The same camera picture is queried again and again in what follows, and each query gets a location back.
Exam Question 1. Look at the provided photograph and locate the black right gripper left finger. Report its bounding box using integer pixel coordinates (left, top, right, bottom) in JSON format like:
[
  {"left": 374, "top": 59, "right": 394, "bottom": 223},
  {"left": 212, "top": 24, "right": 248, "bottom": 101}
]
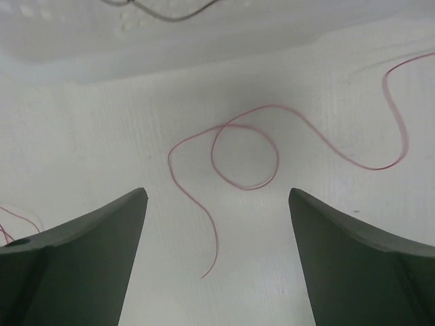
[{"left": 1, "top": 187, "right": 148, "bottom": 326}]

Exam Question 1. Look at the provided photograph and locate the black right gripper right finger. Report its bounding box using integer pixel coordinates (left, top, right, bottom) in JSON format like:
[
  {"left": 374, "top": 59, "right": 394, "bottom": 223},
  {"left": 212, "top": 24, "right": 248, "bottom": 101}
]
[{"left": 289, "top": 188, "right": 434, "bottom": 325}]

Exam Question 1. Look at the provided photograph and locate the left white plastic basket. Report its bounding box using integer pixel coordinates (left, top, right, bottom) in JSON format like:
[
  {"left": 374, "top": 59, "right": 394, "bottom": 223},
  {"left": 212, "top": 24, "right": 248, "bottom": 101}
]
[{"left": 1, "top": 1, "right": 434, "bottom": 84}]

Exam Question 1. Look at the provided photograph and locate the wire bundle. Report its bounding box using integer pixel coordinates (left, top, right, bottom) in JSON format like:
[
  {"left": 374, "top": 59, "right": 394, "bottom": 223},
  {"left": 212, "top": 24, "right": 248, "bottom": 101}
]
[{"left": 167, "top": 50, "right": 435, "bottom": 279}]

